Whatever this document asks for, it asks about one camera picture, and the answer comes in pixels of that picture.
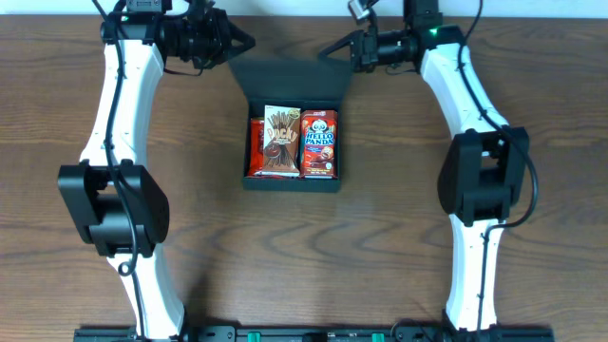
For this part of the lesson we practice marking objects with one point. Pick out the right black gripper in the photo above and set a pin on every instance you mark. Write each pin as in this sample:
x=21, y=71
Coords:
x=359, y=50

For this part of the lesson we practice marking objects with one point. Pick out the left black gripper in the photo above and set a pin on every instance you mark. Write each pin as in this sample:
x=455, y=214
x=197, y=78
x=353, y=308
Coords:
x=218, y=43

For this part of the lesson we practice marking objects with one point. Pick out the black gift box with lid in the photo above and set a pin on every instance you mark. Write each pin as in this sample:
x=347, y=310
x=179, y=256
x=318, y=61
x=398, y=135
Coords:
x=308, y=85

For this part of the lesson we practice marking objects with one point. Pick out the red Hacks candy bag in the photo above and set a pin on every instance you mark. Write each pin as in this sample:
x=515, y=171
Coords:
x=256, y=147

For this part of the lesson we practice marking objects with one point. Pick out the red Hello Panda box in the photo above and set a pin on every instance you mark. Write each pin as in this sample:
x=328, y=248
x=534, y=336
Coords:
x=318, y=144

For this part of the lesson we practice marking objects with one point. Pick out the brown Pocky box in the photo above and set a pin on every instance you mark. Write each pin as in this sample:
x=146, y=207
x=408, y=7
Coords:
x=281, y=137

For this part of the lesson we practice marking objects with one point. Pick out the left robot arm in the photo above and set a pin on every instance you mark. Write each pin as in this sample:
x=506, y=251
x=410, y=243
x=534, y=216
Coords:
x=114, y=202

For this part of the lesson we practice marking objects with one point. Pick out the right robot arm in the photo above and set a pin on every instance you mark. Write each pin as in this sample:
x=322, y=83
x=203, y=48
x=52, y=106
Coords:
x=482, y=175

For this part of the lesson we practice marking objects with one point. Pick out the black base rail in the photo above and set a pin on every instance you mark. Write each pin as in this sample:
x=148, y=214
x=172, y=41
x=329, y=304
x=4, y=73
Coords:
x=400, y=334

